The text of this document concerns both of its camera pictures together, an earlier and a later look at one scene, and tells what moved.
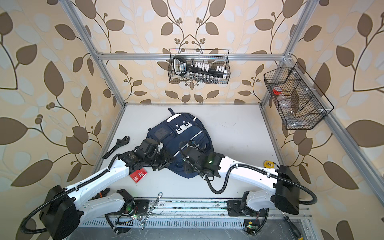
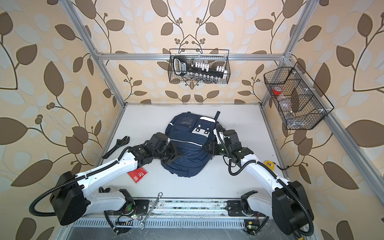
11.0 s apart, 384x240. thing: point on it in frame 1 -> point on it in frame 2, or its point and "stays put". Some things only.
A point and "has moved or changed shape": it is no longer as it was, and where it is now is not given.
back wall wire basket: [199, 66] stays put
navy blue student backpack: [177, 128] has moved or changed shape
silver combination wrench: [142, 225] stays put
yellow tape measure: [269, 164] stays put
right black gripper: [187, 167] -> [213, 146]
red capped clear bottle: [277, 90] stays put
